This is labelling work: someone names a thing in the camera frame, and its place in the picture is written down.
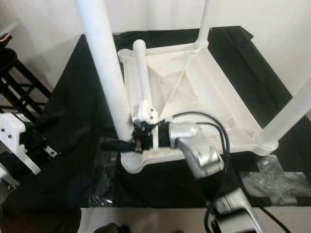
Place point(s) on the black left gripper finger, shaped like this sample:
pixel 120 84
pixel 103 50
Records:
pixel 48 119
pixel 70 137

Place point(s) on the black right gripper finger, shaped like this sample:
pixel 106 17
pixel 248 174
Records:
pixel 119 145

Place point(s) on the cream plastic table top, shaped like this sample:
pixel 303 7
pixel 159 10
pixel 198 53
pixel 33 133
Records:
pixel 214 97

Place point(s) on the black stool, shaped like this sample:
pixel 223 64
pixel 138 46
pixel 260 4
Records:
pixel 7 60

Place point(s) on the grey left robot foot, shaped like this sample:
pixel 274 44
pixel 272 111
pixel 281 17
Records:
pixel 112 229

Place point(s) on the small grey cloth tag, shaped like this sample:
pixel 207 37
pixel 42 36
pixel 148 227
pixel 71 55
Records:
pixel 120 34

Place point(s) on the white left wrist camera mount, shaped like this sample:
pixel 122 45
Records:
pixel 14 131

